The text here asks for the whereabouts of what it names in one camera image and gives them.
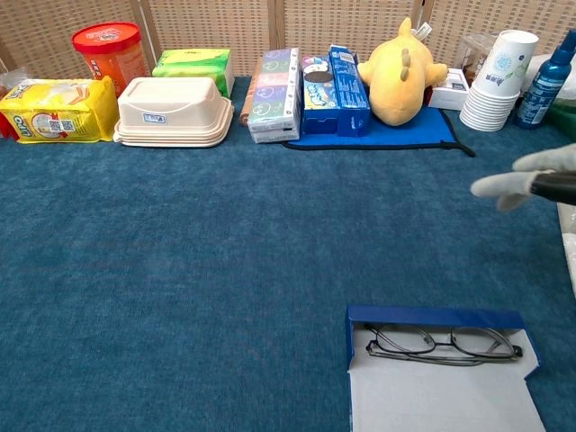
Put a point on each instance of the black eyeglasses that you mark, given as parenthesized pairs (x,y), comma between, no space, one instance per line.
(405,339)

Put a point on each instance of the tall blue carton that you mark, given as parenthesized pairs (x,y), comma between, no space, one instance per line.
(353,94)

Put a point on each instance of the blue carpet table cover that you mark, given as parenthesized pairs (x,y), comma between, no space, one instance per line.
(135,270)

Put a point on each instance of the rattan folding screen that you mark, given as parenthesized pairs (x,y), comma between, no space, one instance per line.
(202,36)

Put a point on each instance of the green tissue pack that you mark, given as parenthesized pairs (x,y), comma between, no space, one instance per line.
(193,67)

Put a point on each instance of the brown paper roll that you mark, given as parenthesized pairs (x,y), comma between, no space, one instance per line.
(249,99)

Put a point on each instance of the beige lunch box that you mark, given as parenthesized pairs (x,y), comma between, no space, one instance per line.
(173,112)

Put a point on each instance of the yellow biscuit package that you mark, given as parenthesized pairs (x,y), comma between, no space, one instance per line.
(58,110)

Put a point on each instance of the grey blue pouch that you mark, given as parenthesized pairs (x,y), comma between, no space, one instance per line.
(427,396)

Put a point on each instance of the blue sandwich cookie box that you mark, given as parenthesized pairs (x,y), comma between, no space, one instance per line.
(318,99)

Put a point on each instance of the yellow plush toy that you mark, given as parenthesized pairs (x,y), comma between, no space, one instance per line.
(400,85)

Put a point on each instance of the small white box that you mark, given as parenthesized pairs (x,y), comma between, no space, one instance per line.
(450,92)

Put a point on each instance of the blue fabric pouch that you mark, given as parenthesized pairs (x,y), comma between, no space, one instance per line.
(414,132)

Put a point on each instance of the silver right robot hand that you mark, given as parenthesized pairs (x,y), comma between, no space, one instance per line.
(508,186)

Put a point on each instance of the orange canister red lid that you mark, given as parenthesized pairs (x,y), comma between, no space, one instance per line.
(110,58)

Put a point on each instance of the pastel tissue multipack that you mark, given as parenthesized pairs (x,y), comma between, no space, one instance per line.
(274,99)

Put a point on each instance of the blue spray bottle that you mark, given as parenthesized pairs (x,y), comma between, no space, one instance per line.
(542,90)

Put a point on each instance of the white paper cup stack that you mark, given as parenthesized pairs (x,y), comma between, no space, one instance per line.
(495,85)

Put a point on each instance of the brown snacks clear package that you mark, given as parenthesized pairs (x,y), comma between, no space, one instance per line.
(472,56)

